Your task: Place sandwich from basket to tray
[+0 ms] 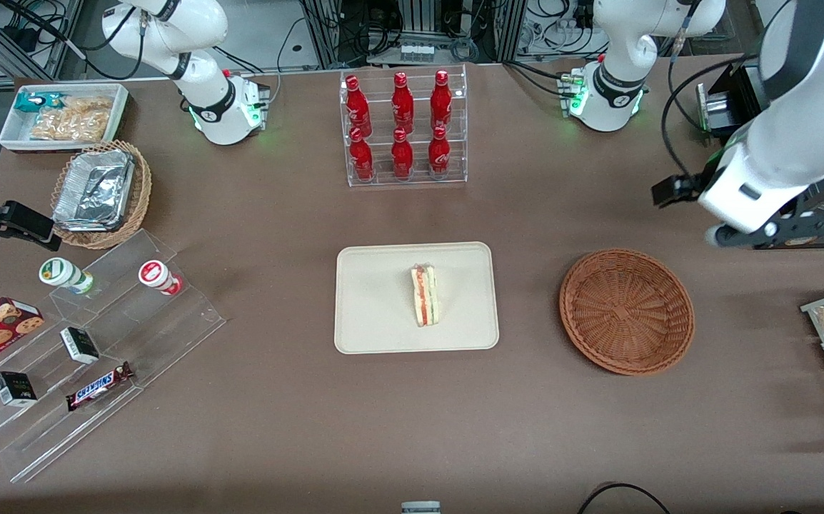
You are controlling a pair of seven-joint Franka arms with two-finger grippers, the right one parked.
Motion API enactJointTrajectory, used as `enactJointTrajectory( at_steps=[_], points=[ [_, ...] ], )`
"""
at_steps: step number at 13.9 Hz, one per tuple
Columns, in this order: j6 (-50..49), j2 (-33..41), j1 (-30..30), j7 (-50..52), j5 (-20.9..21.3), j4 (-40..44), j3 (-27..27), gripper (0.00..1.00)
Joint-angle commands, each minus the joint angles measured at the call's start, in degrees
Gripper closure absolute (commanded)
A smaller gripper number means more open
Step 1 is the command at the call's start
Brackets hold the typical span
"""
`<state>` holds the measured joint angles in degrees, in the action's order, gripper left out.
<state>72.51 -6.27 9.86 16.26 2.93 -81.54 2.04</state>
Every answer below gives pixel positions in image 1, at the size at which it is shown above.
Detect triangular sandwich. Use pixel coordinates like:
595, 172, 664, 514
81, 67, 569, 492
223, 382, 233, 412
411, 263, 441, 328

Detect oval tan wicker basket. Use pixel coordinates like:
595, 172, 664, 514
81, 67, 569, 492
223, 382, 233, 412
50, 139, 153, 250

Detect red-lidded yogurt cup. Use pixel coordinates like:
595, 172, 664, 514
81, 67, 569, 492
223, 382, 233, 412
138, 260, 184, 296

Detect black cable loop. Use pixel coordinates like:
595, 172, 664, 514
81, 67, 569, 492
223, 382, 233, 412
575, 482, 672, 514

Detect clear bag of chips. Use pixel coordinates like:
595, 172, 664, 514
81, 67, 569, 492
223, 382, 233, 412
29, 96, 114, 141

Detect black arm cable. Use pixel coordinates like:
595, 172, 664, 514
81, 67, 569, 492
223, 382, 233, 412
660, 0, 763, 188

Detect cream rectangular tray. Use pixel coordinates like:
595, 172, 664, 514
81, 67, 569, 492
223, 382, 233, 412
333, 241, 500, 356

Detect clear acrylic bottle rack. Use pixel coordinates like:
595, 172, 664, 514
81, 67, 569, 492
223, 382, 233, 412
339, 64, 468, 188

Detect small black carton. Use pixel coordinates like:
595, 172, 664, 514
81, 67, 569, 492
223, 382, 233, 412
60, 326, 101, 366
0, 371, 39, 408

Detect round brown wicker basket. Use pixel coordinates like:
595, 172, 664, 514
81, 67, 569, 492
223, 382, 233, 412
559, 248, 695, 376

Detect black box with grey side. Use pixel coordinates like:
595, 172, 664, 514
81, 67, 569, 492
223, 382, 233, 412
695, 57, 768, 138

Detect clear acrylic stepped shelf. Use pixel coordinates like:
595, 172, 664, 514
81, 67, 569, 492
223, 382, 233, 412
0, 228, 228, 484

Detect red cola bottle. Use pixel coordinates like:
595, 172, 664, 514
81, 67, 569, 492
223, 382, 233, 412
391, 127, 413, 179
392, 72, 415, 135
349, 127, 374, 181
431, 70, 453, 131
428, 126, 451, 176
344, 75, 373, 138

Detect Snickers chocolate bar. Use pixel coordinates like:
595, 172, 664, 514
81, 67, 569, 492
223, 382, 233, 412
65, 361, 135, 412

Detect green-lidded yogurt cup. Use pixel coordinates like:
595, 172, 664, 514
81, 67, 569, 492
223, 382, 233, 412
39, 257, 96, 296

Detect green snack packet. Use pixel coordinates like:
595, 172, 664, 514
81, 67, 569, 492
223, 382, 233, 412
14, 91, 66, 114

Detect stacked aluminium foil trays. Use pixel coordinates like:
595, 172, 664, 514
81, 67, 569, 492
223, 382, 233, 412
52, 148, 136, 232

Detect white rectangular snack bin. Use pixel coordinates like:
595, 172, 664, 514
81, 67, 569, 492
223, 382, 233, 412
0, 83, 131, 154

